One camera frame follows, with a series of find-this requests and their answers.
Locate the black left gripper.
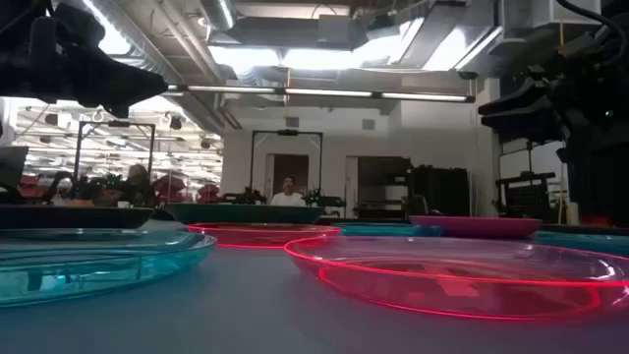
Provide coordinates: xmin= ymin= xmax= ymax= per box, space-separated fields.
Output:
xmin=27 ymin=0 xmax=169 ymax=119

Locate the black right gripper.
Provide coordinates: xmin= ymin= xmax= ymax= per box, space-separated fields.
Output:
xmin=479 ymin=29 xmax=629 ymax=148

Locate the large magenta plastic plate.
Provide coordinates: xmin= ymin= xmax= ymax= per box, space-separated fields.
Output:
xmin=408 ymin=214 xmax=543 ymax=240

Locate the large grey plastic plate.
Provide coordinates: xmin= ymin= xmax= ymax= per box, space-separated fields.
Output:
xmin=0 ymin=205 xmax=156 ymax=231

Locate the clear teal plastic plate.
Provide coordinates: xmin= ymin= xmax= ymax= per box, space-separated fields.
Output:
xmin=0 ymin=227 xmax=218 ymax=310
xmin=533 ymin=229 xmax=629 ymax=258
xmin=333 ymin=221 xmax=444 ymax=238

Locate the clear red plastic plate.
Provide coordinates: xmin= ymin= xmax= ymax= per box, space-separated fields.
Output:
xmin=283 ymin=235 xmax=629 ymax=322
xmin=187 ymin=221 xmax=343 ymax=250

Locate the person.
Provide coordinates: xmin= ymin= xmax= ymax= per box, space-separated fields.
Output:
xmin=120 ymin=163 xmax=154 ymax=208
xmin=269 ymin=175 xmax=308 ymax=207

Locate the red chair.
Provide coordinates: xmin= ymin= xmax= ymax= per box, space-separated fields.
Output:
xmin=151 ymin=174 xmax=189 ymax=206
xmin=196 ymin=183 xmax=221 ymax=205

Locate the long ceiling light tube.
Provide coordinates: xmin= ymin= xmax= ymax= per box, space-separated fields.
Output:
xmin=380 ymin=91 xmax=469 ymax=103
xmin=186 ymin=86 xmax=277 ymax=95
xmin=284 ymin=88 xmax=374 ymax=98

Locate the dark storage cabinet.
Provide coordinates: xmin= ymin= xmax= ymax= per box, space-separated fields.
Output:
xmin=411 ymin=165 xmax=472 ymax=218

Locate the grey monitor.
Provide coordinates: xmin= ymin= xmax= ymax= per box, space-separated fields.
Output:
xmin=0 ymin=146 xmax=29 ymax=191

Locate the large green plastic plate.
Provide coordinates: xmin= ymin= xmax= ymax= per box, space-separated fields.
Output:
xmin=164 ymin=202 xmax=326 ymax=226

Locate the dark brown door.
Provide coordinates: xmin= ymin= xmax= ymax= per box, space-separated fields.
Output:
xmin=272 ymin=153 xmax=311 ymax=199

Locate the black robot station frame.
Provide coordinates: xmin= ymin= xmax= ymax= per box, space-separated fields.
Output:
xmin=249 ymin=129 xmax=325 ymax=206
xmin=72 ymin=119 xmax=157 ymax=184

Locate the black wire rack cart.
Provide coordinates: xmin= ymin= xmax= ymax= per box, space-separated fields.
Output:
xmin=494 ymin=170 xmax=559 ymax=220

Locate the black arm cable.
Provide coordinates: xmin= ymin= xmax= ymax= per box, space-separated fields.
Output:
xmin=554 ymin=0 xmax=629 ymax=66

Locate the silver ventilation duct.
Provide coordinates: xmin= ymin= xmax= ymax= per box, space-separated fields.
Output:
xmin=198 ymin=0 xmax=238 ymax=31

